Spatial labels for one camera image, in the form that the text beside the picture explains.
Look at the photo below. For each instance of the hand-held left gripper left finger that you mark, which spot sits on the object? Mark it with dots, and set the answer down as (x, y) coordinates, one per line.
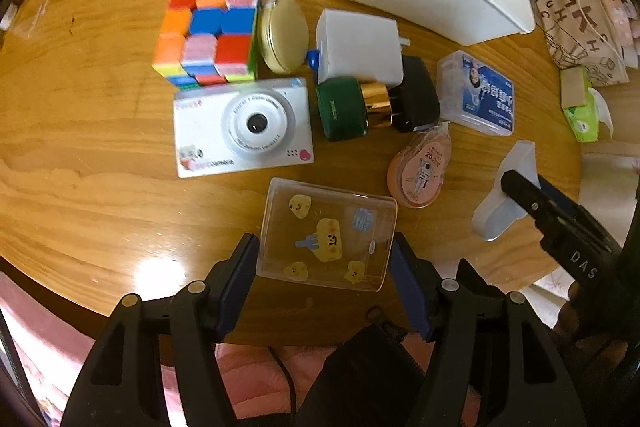
(240, 279)

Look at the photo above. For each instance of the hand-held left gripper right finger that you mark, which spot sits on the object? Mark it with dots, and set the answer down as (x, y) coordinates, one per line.
(407, 289)

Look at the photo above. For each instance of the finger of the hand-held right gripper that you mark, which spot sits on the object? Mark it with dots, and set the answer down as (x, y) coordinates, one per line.
(525, 199)
(565, 197)

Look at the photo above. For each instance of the translucent white plastic piece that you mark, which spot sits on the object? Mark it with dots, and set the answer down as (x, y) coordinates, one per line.
(492, 217)

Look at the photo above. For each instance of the clear case with yellow stickers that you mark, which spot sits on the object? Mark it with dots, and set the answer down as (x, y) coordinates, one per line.
(325, 232)

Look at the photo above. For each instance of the pink correction tape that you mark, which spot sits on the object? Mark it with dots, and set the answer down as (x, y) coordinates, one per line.
(415, 172)

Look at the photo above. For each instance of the clear floss box blue label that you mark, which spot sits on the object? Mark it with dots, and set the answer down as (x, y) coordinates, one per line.
(480, 94)

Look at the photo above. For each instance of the white toy camera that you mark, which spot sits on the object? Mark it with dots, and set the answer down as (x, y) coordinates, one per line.
(240, 132)

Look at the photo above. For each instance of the black charger plug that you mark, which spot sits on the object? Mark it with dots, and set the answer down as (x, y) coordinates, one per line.
(417, 92)

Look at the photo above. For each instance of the green jar with gold lid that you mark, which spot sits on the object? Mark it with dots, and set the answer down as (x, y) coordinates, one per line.
(340, 109)

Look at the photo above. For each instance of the multicoloured puzzle cube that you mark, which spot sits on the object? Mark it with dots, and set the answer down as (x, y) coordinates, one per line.
(210, 37)

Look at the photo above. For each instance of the white paper sheet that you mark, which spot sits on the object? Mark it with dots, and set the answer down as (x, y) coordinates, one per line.
(610, 172)

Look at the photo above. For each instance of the green tissue pack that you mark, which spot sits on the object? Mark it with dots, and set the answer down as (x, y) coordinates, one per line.
(580, 117)

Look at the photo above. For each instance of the beige letter print bag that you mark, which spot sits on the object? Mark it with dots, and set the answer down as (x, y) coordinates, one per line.
(575, 32)

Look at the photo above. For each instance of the pink blanket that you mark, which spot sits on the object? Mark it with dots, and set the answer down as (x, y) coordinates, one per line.
(30, 332)

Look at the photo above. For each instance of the white charger plug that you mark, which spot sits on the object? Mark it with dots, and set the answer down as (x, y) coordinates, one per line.
(355, 47)

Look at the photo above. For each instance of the small blue cap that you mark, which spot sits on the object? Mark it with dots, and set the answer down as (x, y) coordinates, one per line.
(313, 59)

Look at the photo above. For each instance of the round beige compact case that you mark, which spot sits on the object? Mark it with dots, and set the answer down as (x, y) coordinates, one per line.
(285, 34)

